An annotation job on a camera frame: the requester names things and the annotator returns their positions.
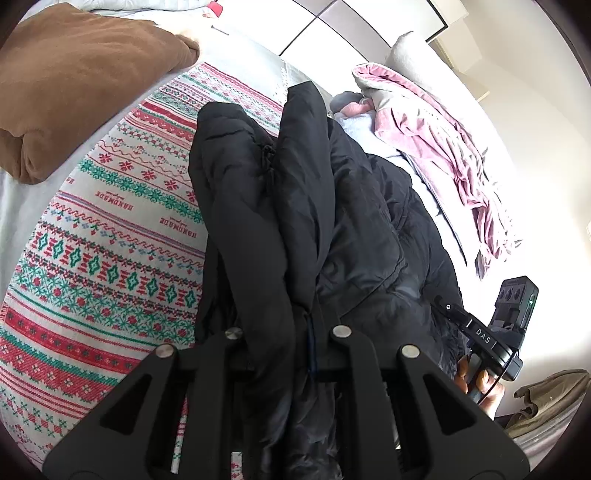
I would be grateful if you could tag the person's right hand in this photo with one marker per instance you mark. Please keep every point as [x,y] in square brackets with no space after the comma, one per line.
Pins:
[490,392]

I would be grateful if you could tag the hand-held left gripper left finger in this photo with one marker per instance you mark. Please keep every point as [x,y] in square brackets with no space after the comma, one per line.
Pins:
[217,362]

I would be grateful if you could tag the patterned knit blanket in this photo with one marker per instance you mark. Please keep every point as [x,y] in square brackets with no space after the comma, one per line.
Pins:
[106,258]

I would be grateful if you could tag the pink velvet blanket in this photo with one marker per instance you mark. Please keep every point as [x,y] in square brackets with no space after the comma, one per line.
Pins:
[429,134]

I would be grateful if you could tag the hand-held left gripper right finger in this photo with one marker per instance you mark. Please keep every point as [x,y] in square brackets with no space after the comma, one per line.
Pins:
[353,357]

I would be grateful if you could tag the black puffer jacket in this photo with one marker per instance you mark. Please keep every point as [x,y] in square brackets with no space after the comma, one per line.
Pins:
[314,221]

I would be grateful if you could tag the pale pillow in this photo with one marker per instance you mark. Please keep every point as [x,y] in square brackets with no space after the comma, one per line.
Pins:
[411,55]

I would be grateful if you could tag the white wardrobe with dark trim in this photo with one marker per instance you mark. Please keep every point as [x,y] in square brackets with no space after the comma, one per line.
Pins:
[351,27]

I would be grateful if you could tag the brown garment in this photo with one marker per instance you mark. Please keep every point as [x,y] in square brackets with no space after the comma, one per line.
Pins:
[78,83]

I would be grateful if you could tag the small red object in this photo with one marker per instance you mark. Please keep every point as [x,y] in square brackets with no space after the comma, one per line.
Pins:
[214,7]

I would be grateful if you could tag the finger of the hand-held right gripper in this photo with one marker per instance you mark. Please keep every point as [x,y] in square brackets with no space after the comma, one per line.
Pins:
[450,310]

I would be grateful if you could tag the olive green garment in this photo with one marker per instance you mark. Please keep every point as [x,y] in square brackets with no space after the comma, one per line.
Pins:
[551,392]

